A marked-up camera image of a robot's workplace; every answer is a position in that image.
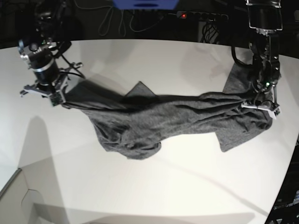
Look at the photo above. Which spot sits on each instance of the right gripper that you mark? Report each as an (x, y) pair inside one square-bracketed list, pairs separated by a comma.
[(52, 80)]

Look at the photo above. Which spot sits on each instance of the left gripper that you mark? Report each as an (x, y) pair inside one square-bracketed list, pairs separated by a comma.
[(262, 106)]

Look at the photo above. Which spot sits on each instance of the grey t-shirt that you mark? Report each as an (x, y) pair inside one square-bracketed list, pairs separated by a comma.
[(135, 124)]

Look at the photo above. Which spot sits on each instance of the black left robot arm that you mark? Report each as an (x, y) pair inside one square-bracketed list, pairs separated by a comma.
[(265, 19)]

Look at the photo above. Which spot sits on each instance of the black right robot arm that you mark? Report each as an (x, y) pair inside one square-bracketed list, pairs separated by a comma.
[(39, 50)]

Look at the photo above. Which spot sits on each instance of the blue box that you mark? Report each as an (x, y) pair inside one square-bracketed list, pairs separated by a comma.
[(145, 4)]

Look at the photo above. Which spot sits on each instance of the white power strip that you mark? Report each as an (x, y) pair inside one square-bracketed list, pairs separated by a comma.
[(201, 16)]

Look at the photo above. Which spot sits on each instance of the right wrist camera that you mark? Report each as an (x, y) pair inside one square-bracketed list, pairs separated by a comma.
[(56, 98)]

